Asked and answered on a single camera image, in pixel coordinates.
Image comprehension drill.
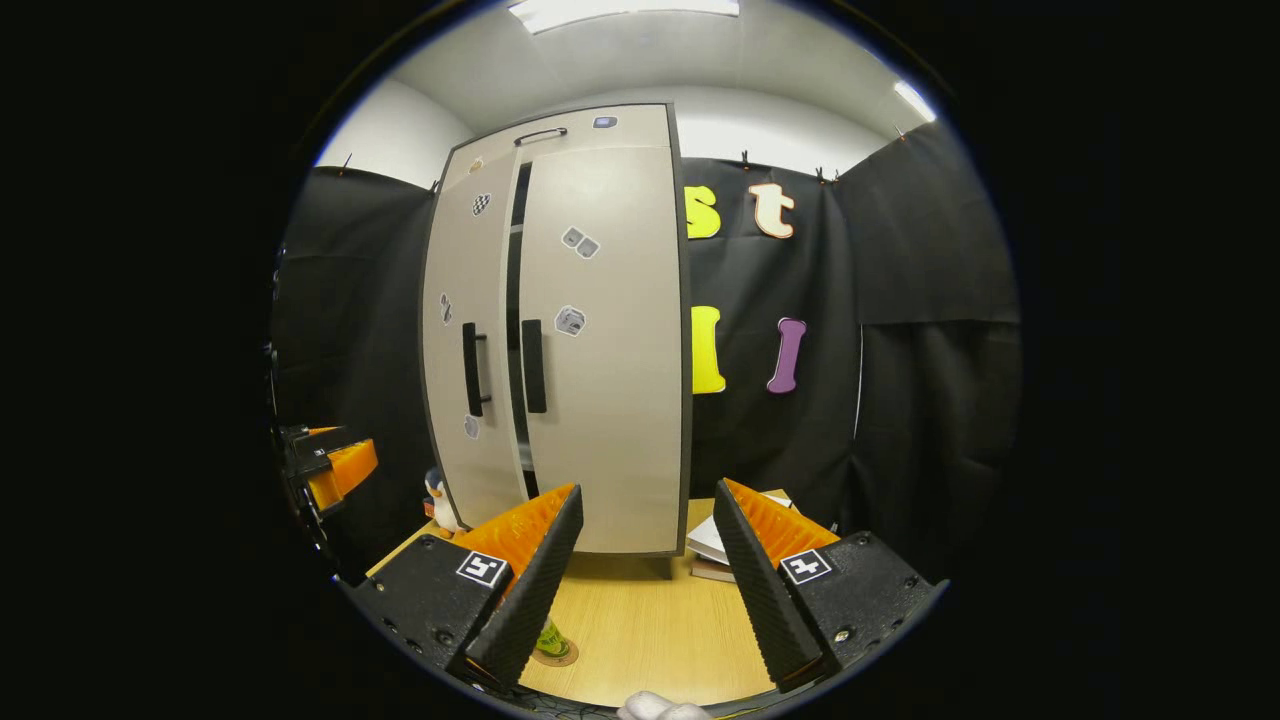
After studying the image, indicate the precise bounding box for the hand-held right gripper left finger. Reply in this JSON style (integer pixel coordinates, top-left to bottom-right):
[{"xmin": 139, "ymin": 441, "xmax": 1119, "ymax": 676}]
[{"xmin": 347, "ymin": 483, "xmax": 585, "ymax": 691}]

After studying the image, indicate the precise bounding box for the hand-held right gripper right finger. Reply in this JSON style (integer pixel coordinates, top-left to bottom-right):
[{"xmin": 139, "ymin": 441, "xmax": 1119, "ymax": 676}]
[{"xmin": 712, "ymin": 477, "xmax": 949, "ymax": 693}]

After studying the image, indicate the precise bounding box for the grey cabinet door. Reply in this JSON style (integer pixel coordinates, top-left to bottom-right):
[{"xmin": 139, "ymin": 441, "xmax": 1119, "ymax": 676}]
[
  {"xmin": 422, "ymin": 148, "xmax": 531, "ymax": 531},
  {"xmin": 517, "ymin": 145, "xmax": 686, "ymax": 556}
]

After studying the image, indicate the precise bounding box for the grey cabinet with shelves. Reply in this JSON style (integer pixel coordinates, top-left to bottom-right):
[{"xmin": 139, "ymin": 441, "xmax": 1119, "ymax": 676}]
[{"xmin": 420, "ymin": 103, "xmax": 694, "ymax": 581}]

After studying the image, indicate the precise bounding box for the grey cabinet drawer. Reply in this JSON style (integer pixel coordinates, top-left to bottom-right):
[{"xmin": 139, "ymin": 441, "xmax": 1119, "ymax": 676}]
[{"xmin": 440, "ymin": 104, "xmax": 673, "ymax": 191}]

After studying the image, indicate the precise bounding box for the book with portrait cover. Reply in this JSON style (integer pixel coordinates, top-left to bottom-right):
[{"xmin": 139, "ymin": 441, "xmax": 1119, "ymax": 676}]
[{"xmin": 685, "ymin": 488, "xmax": 801, "ymax": 566}]

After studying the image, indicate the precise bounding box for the penguin toy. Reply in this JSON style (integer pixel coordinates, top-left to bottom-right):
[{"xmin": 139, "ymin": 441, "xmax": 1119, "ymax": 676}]
[{"xmin": 424, "ymin": 465, "xmax": 463, "ymax": 538}]

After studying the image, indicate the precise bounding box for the black backdrop cloth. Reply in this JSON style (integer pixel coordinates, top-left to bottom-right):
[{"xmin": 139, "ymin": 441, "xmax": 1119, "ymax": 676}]
[{"xmin": 268, "ymin": 120, "xmax": 1023, "ymax": 586}]

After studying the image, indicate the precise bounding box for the ceiling light panel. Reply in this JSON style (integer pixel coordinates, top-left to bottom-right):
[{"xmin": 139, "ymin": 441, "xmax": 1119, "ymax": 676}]
[
  {"xmin": 508, "ymin": 0, "xmax": 741, "ymax": 36},
  {"xmin": 893, "ymin": 80, "xmax": 938, "ymax": 123}
]

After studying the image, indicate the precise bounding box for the black left door handle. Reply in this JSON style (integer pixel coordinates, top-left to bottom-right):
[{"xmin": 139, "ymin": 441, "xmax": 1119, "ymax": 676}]
[{"xmin": 462, "ymin": 322, "xmax": 492, "ymax": 418}]

